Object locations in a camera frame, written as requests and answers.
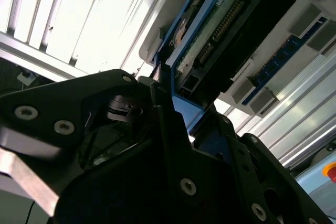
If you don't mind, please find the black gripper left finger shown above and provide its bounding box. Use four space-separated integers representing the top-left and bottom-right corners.
0 68 204 219

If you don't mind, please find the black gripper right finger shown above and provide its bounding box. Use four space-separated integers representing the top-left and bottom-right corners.
206 104 332 224

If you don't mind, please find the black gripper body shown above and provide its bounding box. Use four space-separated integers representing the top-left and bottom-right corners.
54 139 253 224

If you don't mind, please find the hard disk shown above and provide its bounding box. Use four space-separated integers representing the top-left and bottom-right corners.
151 0 317 156

